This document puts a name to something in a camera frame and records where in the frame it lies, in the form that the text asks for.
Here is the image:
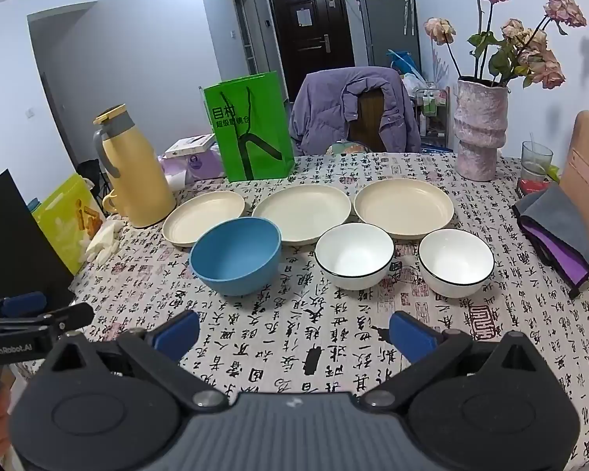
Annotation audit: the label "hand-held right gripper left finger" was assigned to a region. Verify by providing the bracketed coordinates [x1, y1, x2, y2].
[44, 310, 229, 412]

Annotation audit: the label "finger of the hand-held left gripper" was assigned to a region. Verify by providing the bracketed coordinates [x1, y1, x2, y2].
[0, 303, 95, 334]
[0, 292, 47, 319]

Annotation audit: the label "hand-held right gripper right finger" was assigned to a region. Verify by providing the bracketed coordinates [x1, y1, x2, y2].
[358, 310, 545, 413]

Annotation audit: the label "white bowl black rim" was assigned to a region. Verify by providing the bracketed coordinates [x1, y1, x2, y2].
[314, 223, 396, 291]
[418, 229, 495, 299]

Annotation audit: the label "blue bowl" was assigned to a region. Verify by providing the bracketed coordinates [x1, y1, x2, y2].
[189, 217, 282, 297]

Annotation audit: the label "cream plate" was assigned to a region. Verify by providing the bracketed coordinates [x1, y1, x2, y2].
[252, 184, 353, 247]
[162, 190, 246, 248]
[353, 179, 455, 241]

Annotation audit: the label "white rubber gloves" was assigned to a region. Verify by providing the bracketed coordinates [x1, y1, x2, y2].
[83, 221, 123, 263]

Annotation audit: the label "yellow-green snack box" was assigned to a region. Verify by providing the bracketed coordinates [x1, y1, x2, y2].
[32, 174, 106, 276]

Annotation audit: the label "yellow thermos jug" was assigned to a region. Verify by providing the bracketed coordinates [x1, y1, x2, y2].
[93, 104, 177, 229]

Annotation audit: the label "purple tissue pack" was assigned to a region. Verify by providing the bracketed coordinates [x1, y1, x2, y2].
[158, 150, 225, 190]

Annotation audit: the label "grey purple cloth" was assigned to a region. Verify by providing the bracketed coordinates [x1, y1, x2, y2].
[513, 184, 589, 300]

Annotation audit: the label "red box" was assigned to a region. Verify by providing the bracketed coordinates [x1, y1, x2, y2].
[517, 179, 553, 199]

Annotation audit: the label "white flat box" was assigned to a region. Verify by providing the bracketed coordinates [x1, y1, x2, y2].
[164, 133, 217, 159]

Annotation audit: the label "patterned seat cushion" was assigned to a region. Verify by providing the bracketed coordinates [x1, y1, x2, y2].
[324, 140, 374, 155]

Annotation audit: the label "glass cup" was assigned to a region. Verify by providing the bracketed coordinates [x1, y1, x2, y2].
[521, 141, 554, 183]

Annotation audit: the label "wooden chair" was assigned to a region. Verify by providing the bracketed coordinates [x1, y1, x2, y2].
[348, 89, 386, 153]

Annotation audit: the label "green paper bag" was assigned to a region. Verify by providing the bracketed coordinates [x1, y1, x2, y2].
[203, 71, 295, 183]

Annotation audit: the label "bottle rack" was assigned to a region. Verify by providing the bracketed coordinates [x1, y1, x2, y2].
[412, 81, 452, 150]

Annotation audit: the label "purple jacket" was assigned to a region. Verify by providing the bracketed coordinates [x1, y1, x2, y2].
[289, 66, 422, 157]

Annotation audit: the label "blue plastic bag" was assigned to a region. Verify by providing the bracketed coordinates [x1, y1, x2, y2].
[387, 49, 420, 77]

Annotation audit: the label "dark entrance door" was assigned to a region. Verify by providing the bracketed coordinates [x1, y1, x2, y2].
[267, 0, 357, 104]

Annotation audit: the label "grey interior door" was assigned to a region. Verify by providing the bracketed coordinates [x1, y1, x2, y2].
[230, 0, 261, 77]

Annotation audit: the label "grey refrigerator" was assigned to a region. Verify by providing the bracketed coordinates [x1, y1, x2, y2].
[354, 0, 422, 68]

